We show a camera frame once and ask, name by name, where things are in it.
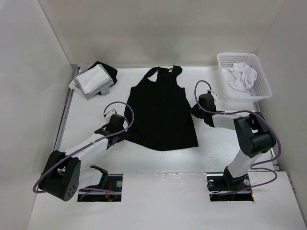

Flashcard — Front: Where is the white plastic basket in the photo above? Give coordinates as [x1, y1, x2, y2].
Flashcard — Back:
[217, 53, 272, 103]

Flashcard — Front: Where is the white crumpled tank top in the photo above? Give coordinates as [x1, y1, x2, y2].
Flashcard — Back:
[229, 62, 257, 92]

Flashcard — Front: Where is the folded black top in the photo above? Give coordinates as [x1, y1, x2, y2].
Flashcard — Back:
[83, 61, 118, 87]

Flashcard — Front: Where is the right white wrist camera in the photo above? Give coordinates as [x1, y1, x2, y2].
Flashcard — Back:
[207, 90, 218, 102]

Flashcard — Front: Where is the folded white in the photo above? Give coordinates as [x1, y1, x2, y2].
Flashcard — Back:
[69, 79, 82, 93]
[76, 65, 111, 94]

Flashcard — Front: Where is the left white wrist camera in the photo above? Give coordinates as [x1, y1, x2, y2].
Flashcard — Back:
[103, 109, 117, 121]

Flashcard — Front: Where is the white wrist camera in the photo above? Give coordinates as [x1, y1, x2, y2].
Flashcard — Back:
[207, 90, 218, 102]
[103, 109, 117, 121]

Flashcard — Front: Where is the black tank top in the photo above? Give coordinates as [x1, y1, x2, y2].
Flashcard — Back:
[124, 66, 199, 151]

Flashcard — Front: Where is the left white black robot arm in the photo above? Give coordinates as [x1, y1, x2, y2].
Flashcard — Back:
[33, 114, 128, 201]

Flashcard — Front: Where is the bottom folded white top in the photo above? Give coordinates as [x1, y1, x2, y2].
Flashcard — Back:
[69, 79, 82, 93]

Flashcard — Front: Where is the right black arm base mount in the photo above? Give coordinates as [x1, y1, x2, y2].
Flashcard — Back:
[207, 174, 254, 202]

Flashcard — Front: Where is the folded grey top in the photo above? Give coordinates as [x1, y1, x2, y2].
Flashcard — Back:
[74, 70, 113, 100]

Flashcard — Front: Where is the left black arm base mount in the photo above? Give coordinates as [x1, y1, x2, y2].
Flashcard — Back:
[77, 165, 123, 203]

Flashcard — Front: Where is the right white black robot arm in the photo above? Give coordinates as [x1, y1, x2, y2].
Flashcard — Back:
[190, 92, 276, 195]

